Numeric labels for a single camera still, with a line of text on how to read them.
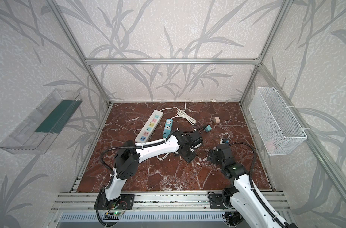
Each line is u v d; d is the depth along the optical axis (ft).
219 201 2.40
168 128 3.34
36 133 2.08
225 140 2.41
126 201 2.38
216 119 3.48
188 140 2.02
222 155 2.03
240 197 1.96
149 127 3.34
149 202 2.47
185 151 2.45
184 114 3.59
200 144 2.28
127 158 1.73
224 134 3.34
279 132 1.99
